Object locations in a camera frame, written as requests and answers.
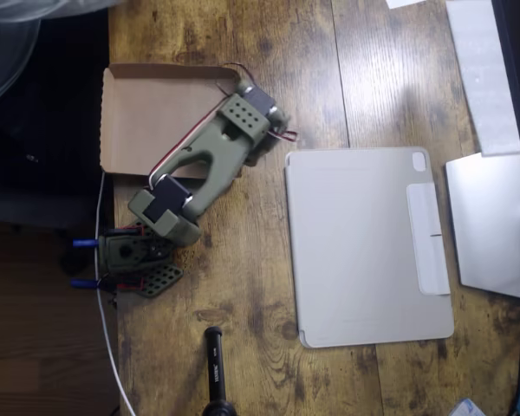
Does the brown cardboard tray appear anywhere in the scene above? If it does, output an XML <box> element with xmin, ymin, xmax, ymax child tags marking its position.
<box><xmin>98</xmin><ymin>62</ymin><xmax>246</xmax><ymax>180</ymax></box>

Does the tablet in beige cover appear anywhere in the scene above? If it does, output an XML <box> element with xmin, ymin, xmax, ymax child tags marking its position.
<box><xmin>284</xmin><ymin>146</ymin><xmax>455</xmax><ymax>349</ymax></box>

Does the white foam sheet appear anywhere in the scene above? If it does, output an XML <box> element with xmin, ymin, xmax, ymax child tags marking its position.
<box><xmin>445</xmin><ymin>0</ymin><xmax>520</xmax><ymax>158</ymax></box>

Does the silver monitor stand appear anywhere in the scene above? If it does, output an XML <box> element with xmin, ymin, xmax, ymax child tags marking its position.
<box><xmin>445</xmin><ymin>151</ymin><xmax>520</xmax><ymax>301</ymax></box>

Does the black monitor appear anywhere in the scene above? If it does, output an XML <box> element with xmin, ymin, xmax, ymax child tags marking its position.
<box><xmin>491</xmin><ymin>0</ymin><xmax>520</xmax><ymax>192</ymax></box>

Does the grey fabric garment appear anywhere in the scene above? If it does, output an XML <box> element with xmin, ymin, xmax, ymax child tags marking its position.
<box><xmin>0</xmin><ymin>0</ymin><xmax>123</xmax><ymax>112</ymax></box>

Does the white blue packet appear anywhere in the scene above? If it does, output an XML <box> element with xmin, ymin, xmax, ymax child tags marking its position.
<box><xmin>450</xmin><ymin>398</ymin><xmax>489</xmax><ymax>416</ymax></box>

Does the red black gripper wire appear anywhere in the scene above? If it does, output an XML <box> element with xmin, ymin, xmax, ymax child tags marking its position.
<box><xmin>266</xmin><ymin>128</ymin><xmax>300</xmax><ymax>143</ymax></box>

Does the red black arm wire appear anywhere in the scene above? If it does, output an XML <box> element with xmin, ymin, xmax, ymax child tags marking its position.
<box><xmin>146</xmin><ymin>62</ymin><xmax>257</xmax><ymax>190</ymax></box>

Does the blue handled clamp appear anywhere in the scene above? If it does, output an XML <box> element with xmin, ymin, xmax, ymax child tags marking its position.
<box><xmin>72</xmin><ymin>228</ymin><xmax>140</xmax><ymax>250</ymax></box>
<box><xmin>69</xmin><ymin>276</ymin><xmax>145</xmax><ymax>292</ymax></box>

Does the black camera stand pole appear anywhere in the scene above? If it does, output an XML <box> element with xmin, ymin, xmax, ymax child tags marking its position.
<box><xmin>200</xmin><ymin>326</ymin><xmax>240</xmax><ymax>416</ymax></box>

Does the white cable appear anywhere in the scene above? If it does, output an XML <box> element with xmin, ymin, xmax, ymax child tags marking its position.
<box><xmin>94</xmin><ymin>171</ymin><xmax>136</xmax><ymax>416</ymax></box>

